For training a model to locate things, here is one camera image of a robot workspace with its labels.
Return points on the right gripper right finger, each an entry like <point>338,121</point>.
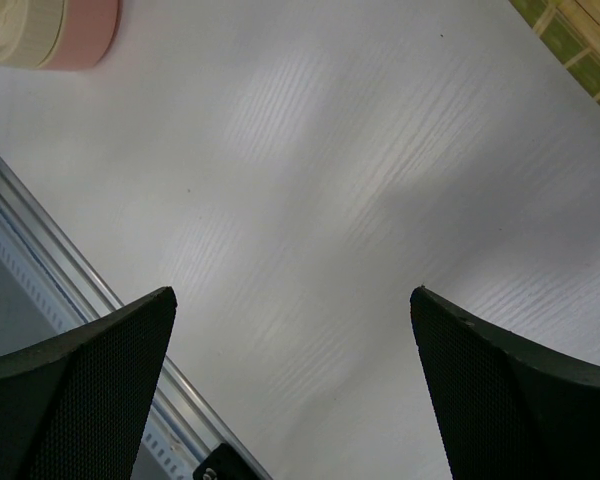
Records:
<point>506,407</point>

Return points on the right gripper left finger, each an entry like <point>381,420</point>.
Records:
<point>75,406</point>

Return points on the pink bowl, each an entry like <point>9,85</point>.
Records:
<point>87,30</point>

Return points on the bamboo sushi mat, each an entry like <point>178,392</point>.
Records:
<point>570,29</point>

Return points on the slotted cable duct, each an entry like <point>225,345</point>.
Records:
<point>160,455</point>

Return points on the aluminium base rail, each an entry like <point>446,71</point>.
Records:
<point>184,412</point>

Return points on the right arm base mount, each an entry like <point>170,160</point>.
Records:
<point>224,463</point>

